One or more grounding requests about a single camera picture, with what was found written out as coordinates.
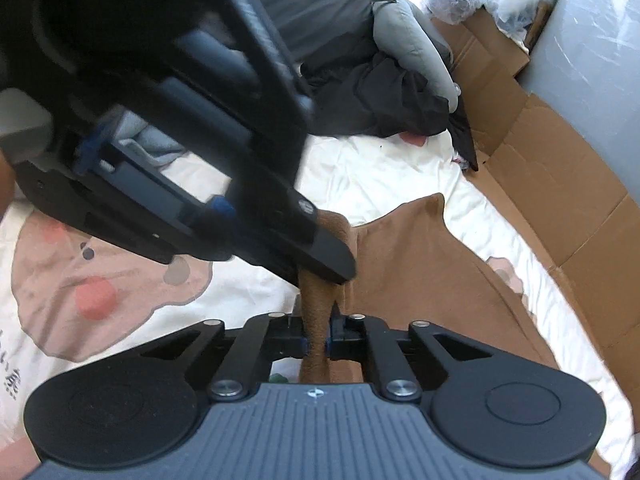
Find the grey neck pillow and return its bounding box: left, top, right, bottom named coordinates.
left=370, top=0, right=463, bottom=113

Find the crumpled black garment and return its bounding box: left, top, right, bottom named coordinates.
left=310, top=52, right=481, bottom=171

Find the brown printed t-shirt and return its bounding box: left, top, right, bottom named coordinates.
left=297, top=192, right=561, bottom=386

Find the grey upright panel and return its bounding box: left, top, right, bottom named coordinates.
left=517, top=0, right=640, bottom=196

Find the cream bear print bed sheet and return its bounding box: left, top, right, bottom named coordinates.
left=0, top=130, right=636, bottom=480

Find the grey-blue garment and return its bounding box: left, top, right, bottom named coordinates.
left=115, top=110, right=191, bottom=168

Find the flattened cardboard sheet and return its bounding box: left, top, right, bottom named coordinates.
left=435, top=5, right=640, bottom=406

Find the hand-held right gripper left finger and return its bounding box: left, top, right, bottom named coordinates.
left=140, top=312, right=307, bottom=403

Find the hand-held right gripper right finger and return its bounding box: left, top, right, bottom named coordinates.
left=325, top=314, right=493, bottom=403

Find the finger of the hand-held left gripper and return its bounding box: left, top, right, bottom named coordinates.
left=15, top=125, right=301, bottom=288
left=235, top=130, right=358, bottom=286

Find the grey garment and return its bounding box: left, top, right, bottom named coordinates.
left=240, top=0, right=381, bottom=86

